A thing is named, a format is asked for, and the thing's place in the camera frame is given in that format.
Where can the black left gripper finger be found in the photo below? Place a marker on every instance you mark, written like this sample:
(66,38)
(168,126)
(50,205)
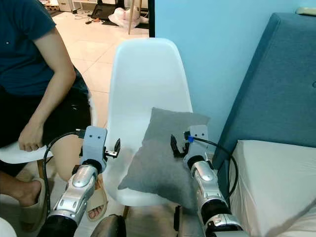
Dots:
(118,145)

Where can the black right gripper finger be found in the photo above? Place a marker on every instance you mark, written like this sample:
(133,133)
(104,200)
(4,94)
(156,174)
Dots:
(175,146)

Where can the person's left forearm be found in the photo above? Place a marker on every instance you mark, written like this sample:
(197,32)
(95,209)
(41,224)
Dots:
(54,101)

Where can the grey square pillow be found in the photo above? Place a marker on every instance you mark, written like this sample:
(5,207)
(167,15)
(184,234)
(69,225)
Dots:
(158,168)

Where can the white plastic chair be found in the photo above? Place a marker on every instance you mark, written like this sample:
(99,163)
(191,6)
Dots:
(143,74)
(12,154)

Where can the person's left hand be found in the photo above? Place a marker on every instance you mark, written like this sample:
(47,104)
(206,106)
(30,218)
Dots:
(30,137)

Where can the beige slipper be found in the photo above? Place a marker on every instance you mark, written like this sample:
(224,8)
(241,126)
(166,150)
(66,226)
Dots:
(32,217)
(98,210)

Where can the grey robot left leg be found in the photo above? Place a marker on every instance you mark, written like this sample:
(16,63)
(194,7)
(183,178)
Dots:
(107,227)

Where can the grey robot leg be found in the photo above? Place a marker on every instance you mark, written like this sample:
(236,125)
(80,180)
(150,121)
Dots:
(107,227)
(190,224)

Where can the grey robot right leg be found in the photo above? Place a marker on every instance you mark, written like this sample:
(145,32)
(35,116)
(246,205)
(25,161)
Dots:
(190,224)

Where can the bed with cream sheet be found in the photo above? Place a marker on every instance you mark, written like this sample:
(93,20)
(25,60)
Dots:
(276,187)

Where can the teal upholstered headboard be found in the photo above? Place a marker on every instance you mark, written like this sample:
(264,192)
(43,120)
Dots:
(276,84)

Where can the white plastic bag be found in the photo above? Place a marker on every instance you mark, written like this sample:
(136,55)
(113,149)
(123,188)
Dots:
(123,17)

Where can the white rounded object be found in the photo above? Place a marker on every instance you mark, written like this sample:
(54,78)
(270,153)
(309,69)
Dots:
(6,228)

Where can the person in blue t-shirt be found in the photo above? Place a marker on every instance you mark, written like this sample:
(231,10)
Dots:
(24,54)

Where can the wooden table leg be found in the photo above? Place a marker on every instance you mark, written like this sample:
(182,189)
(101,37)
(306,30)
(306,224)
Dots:
(133,15)

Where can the white storage shelf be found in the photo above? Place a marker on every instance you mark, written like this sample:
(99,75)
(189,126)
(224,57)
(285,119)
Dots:
(66,5)

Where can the beige rounded object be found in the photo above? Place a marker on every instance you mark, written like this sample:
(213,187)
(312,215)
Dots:
(307,11)

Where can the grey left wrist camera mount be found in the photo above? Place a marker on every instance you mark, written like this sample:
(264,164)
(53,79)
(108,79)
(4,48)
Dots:
(95,140)

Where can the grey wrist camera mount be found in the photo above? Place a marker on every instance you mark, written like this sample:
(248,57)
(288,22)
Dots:
(95,140)
(198,132)

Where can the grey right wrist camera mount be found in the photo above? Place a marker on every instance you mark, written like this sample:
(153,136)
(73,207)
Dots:
(198,132)

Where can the black door frame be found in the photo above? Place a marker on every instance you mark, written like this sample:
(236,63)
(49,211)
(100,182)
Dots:
(151,17)

